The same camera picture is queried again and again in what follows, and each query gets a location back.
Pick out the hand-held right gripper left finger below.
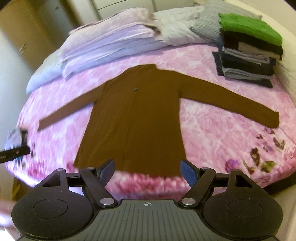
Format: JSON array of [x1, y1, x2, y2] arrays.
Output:
[[43, 159, 117, 208]]

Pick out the lilac folded quilt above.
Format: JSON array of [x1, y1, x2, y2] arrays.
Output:
[[59, 7, 163, 78]]

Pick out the stack of folded clothes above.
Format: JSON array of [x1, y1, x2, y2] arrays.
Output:
[[212, 13, 284, 88]]

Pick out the pink floral bed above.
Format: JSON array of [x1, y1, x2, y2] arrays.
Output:
[[5, 43, 296, 202]]

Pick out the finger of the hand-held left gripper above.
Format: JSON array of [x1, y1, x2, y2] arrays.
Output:
[[20, 130, 28, 149], [0, 146, 31, 163]]

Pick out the brown wooden door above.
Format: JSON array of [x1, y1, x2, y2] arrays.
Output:
[[0, 0, 79, 73]]

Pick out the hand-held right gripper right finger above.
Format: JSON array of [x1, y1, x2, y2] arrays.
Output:
[[179, 159, 253, 208]]

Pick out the grey striped pillow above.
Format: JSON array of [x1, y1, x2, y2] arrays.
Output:
[[26, 50, 68, 94]]

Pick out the white crumpled quilt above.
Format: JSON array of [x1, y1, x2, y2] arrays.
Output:
[[153, 6, 222, 45]]

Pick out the grey knit garment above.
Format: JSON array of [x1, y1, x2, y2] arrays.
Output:
[[191, 0, 262, 41]]

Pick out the white wardrobe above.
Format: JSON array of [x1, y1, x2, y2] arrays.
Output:
[[92, 0, 197, 20]]

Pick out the brown long-sleeve shirt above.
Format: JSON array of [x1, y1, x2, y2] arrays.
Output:
[[38, 64, 280, 178]]

